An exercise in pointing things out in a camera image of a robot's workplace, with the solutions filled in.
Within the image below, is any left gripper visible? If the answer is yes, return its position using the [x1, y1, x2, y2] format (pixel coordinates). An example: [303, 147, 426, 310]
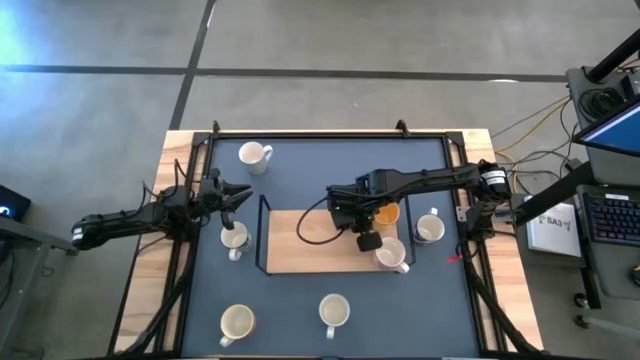
[192, 167, 255, 217]

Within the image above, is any yellow cup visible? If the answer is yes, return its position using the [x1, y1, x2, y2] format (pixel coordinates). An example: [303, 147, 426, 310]
[373, 202, 401, 226]

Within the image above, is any white mug fine grey pattern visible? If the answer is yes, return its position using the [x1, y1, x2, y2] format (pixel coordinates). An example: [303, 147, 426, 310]
[238, 141, 275, 176]

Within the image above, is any grey diamond pattern mug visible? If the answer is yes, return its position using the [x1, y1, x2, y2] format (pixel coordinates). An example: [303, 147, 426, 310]
[373, 236, 411, 275]

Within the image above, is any white mug blue leaf print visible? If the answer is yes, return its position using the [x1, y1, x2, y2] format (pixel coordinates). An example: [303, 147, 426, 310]
[220, 220, 254, 262]
[413, 207, 447, 246]

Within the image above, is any orange pink patterned mug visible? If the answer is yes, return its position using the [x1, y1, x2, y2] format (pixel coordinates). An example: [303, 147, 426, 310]
[218, 303, 257, 349]

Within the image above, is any white printed paper sheet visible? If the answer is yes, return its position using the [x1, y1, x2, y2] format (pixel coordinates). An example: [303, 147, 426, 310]
[524, 197, 584, 259]

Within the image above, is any black support beam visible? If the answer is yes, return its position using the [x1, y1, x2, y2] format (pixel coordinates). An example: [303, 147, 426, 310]
[514, 159, 596, 226]

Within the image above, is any dark side stand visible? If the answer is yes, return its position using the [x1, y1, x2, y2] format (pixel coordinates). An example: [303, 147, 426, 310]
[0, 215, 79, 341]

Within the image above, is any black device blue light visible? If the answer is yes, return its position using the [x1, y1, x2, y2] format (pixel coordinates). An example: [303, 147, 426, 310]
[0, 184, 32, 224]

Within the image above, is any black keyboard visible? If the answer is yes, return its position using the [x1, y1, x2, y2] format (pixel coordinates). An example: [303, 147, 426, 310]
[579, 189, 640, 246]

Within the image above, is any computer workstation with keyboard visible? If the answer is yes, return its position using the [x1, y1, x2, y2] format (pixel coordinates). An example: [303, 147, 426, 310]
[564, 64, 640, 301]

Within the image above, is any laptop with blue screen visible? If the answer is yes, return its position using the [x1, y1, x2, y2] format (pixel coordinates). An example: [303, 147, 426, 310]
[572, 97, 640, 159]

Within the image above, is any black rig pole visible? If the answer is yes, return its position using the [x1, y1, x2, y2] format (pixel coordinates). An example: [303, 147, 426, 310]
[584, 29, 640, 84]

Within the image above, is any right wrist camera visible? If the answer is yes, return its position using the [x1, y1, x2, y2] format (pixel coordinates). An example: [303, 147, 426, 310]
[356, 230, 384, 253]

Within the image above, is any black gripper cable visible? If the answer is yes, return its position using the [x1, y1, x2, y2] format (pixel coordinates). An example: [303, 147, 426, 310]
[295, 195, 346, 247]

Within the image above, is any wooden tray black wire frame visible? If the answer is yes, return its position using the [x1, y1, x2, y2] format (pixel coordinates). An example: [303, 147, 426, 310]
[254, 193, 419, 276]

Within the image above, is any black metal table frame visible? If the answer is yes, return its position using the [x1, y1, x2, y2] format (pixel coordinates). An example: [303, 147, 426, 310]
[107, 119, 541, 360]

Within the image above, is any yellow cable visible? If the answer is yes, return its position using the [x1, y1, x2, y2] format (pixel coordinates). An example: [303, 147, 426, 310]
[494, 99, 572, 156]

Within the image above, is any black floor cable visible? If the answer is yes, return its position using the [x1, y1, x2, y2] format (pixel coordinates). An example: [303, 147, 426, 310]
[499, 97, 581, 181]

